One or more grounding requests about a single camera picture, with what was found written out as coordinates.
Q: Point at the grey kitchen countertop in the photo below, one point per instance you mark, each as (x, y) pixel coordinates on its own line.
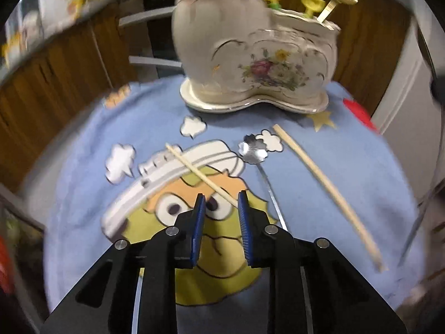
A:
(69, 29)

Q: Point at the wooden cabinet door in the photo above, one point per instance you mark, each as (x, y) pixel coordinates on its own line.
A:
(368, 41)
(59, 87)

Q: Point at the cream floral ceramic utensil holder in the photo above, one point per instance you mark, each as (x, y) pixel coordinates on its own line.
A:
(215, 41)

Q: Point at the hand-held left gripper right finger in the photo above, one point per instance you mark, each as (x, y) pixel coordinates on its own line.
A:
(245, 229)

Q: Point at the silver flower-shaped spoon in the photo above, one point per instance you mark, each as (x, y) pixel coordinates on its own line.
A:
(253, 151)

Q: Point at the blue cartoon printed cloth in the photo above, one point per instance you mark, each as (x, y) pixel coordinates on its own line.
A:
(87, 215)

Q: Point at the built-in steel oven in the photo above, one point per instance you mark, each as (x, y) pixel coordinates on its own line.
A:
(153, 38)

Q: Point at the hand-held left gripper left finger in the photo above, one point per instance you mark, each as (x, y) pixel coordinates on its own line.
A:
(198, 229)

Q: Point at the yellow plastic fruit fork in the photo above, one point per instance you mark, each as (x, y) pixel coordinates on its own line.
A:
(312, 2)

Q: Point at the wooden chopstick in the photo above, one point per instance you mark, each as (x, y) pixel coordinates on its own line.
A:
(198, 174)
(326, 188)

